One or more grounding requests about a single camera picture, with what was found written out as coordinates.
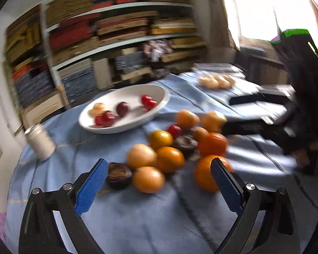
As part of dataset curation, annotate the beige curtain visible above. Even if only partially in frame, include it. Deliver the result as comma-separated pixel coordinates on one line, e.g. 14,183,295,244
208,0,241,51

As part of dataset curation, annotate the dark water chestnut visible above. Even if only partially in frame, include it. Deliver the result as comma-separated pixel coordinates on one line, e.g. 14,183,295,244
173,134,198,156
106,162,133,190

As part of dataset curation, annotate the blue checked tablecloth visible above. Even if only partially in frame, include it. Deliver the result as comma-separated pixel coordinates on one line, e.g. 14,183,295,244
5,63,318,254

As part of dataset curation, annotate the yellow tomato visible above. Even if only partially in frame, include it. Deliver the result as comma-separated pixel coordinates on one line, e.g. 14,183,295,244
148,130,174,150

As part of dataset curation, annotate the orange tomato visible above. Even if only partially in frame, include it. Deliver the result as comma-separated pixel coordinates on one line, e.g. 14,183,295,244
156,146,185,173

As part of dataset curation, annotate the dark red plum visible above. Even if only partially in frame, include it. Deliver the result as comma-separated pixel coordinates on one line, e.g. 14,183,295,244
116,101,130,117

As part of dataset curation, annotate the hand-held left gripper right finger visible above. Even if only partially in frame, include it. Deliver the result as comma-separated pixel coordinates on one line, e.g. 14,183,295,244
211,158,301,254

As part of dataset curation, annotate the pale orange round fruit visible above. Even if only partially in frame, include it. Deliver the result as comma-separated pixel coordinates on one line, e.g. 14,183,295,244
175,110,200,129
127,144,157,168
201,110,227,133
89,103,108,117
132,166,165,193

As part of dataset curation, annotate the orange mandarin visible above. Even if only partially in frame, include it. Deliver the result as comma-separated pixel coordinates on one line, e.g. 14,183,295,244
197,132,228,158
195,155,234,193

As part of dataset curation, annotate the pink plastic bag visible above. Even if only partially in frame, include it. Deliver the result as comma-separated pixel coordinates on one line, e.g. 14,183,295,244
143,40,173,61

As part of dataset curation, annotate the white beverage can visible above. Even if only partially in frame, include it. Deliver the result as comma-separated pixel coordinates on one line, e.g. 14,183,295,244
25,124,56,161

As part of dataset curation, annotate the person's right hand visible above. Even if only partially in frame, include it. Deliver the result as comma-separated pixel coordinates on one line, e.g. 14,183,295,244
294,149,312,168

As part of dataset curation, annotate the white plate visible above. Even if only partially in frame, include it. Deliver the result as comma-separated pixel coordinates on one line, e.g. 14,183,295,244
78,84,171,134

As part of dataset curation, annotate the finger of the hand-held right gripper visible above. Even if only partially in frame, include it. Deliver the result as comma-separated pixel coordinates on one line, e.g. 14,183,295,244
229,94,298,106
222,122,292,141

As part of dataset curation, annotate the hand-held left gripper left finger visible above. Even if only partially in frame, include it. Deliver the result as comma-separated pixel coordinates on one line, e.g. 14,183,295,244
18,159,109,254

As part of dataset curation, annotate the white metal shelf rack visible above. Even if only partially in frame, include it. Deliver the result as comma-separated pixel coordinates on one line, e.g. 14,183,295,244
40,0,203,92

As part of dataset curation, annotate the bright window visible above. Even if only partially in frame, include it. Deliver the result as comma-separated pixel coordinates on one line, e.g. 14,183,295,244
228,0,318,48

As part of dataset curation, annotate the clear plastic container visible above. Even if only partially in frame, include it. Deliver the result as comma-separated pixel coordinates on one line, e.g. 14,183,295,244
192,62,247,90

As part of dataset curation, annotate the small brown round fruit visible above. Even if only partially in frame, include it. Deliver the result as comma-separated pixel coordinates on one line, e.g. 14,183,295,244
192,126,209,141

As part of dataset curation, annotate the dark wooden chair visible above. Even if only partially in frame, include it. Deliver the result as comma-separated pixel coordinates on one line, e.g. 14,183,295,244
236,46,294,85

